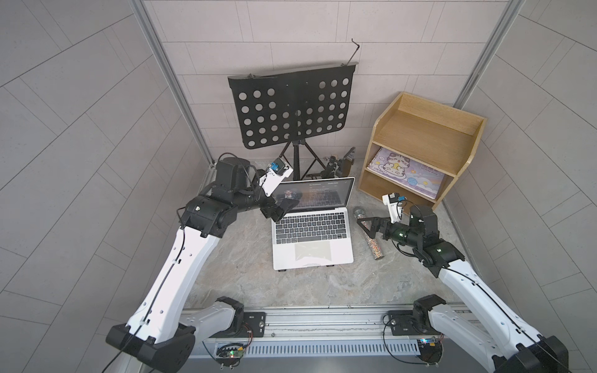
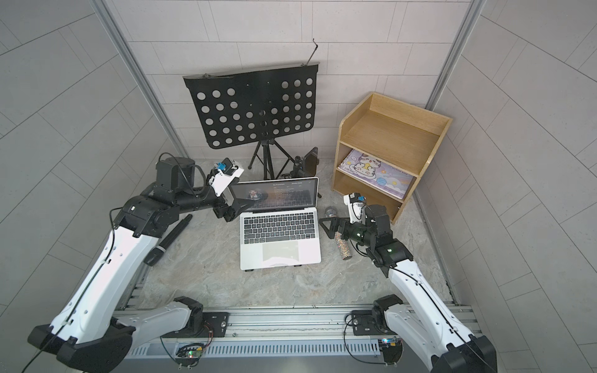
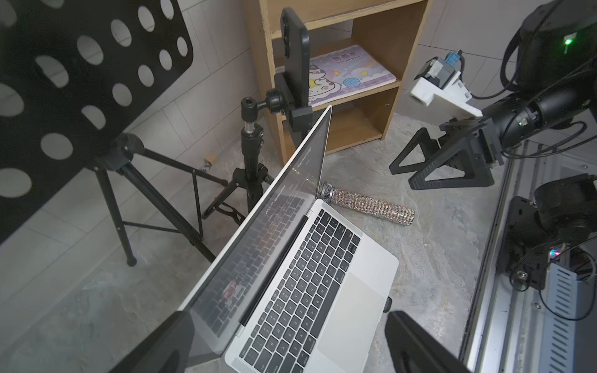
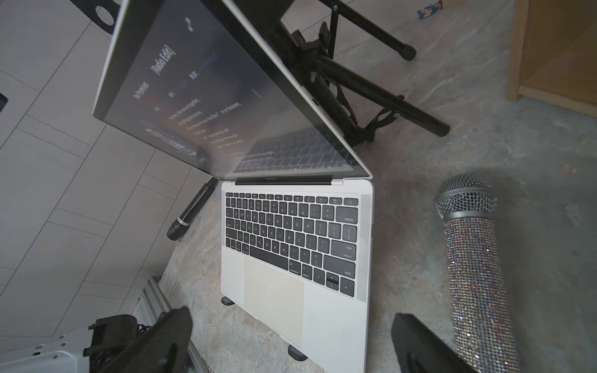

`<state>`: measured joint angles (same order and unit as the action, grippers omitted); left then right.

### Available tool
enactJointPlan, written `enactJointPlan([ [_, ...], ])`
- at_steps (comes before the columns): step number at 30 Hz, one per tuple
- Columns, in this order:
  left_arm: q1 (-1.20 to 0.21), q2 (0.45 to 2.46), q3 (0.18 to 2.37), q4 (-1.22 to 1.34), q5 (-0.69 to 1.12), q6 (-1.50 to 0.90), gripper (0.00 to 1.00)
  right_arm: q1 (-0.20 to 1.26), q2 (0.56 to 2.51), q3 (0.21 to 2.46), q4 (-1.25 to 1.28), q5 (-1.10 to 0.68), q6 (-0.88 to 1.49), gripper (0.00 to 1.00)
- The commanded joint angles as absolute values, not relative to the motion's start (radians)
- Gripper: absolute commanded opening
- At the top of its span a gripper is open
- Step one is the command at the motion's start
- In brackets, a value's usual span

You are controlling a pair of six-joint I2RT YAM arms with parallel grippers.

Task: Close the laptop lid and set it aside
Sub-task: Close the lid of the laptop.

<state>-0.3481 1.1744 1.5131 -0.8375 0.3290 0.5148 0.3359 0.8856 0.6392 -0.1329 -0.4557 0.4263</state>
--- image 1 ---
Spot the black perforated music stand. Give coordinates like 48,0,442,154
228,58,358,180

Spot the purple cartoon spiral notebook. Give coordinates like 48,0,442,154
366,148,445,200

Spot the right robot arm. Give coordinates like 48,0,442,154
357,202,569,372

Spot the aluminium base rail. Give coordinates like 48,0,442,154
191,305,452,361

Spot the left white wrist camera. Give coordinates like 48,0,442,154
259,158,293,197

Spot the silver laptop computer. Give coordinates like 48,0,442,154
271,177,355,271

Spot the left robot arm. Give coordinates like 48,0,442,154
106,152,298,372

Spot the right circuit board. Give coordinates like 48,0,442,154
417,338,444,365

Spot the rhinestone glitter microphone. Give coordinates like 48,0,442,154
353,207,384,260

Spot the circuit board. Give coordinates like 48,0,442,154
417,338,444,365
215,343,248,369

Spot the left circuit board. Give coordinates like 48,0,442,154
215,343,248,369

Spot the wooden shelf unit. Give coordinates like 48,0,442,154
359,92,488,209

